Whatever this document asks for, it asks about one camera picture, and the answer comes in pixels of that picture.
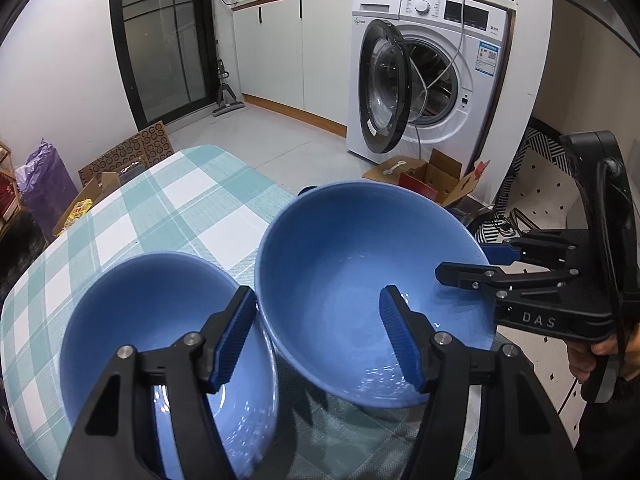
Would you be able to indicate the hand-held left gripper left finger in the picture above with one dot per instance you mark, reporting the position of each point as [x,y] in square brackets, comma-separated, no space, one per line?
[235,335]

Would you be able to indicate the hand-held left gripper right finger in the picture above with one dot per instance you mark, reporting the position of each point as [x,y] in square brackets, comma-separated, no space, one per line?
[400,340]

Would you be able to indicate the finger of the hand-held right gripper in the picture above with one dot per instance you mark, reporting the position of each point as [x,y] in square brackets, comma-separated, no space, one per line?
[500,277]
[545,247]

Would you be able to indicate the blue bowl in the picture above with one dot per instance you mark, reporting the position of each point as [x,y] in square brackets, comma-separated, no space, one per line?
[306,191]
[340,260]
[145,320]

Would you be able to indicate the person's right forearm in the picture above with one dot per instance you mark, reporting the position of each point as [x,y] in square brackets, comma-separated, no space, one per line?
[605,430]

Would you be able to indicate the person's right hand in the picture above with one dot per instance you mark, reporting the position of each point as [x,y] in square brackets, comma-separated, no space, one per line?
[585,360]

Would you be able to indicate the black and white patterned rug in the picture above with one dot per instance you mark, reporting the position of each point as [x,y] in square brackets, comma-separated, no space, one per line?
[545,195]

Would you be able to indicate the red and brown cardboard box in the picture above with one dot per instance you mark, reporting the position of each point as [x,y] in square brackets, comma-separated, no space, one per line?
[440,175]

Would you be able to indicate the teal checked tablecloth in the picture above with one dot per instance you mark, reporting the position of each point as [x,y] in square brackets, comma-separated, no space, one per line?
[165,220]

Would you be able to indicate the yellow snack packet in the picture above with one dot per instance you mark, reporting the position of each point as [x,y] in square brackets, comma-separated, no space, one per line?
[79,211]

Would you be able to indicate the open brown cardboard box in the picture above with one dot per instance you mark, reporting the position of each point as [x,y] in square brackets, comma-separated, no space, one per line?
[100,187]

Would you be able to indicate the purple plastic bag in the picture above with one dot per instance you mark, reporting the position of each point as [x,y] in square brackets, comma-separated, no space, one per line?
[47,185]

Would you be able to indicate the grey stick vacuum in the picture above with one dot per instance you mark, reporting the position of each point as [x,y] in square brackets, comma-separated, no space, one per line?
[226,95]

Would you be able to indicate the white washing machine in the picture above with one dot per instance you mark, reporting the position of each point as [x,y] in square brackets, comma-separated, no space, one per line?
[440,25]

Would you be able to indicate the white base cabinets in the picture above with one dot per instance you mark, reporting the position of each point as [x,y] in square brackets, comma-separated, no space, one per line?
[285,50]

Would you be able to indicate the black-framed glass door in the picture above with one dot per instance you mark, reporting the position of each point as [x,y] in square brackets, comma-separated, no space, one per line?
[160,35]

